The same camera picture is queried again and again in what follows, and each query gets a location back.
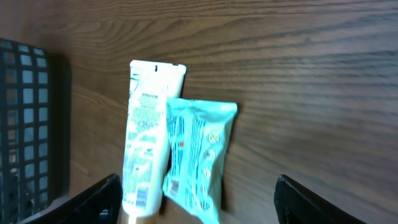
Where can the white cream tube gold cap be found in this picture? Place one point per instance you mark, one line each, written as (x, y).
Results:
(147, 149)

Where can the grey plastic basket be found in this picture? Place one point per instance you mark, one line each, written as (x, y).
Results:
(35, 129)

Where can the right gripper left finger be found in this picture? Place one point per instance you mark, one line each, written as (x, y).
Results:
(100, 203)

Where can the teal snack packet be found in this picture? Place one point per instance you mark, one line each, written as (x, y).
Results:
(199, 132)

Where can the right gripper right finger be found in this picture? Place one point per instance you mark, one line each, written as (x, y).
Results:
(296, 204)

